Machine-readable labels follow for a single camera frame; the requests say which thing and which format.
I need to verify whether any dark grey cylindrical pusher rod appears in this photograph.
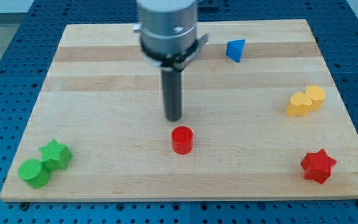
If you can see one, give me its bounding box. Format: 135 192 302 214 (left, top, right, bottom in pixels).
161 70 182 121

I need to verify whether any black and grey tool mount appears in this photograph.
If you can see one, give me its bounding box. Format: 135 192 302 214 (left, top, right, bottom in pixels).
132 23 209 72

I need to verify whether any red cylinder block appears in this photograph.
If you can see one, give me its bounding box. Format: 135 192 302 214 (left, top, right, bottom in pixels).
171 126 193 155

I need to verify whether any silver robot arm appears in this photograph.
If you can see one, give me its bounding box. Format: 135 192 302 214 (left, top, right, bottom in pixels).
133 0 209 121

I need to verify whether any green star block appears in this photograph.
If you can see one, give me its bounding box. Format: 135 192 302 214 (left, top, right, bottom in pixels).
39 139 73 172

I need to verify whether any red star block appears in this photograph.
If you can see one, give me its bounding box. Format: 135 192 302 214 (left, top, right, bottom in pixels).
300 149 337 184

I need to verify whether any blue triangle block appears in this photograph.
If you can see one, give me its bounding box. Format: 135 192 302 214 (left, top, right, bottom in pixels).
226 39 246 63

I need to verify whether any wooden board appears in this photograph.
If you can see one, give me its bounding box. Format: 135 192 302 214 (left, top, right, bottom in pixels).
0 19 358 202

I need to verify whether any yellow heart block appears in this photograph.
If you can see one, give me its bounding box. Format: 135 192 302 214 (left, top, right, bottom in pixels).
285 92 312 116

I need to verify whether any yellow hexagon block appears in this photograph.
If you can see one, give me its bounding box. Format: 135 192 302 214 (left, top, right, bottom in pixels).
305 85 326 111

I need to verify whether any green cylinder block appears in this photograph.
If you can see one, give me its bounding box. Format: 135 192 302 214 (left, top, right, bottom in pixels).
18 159 50 189

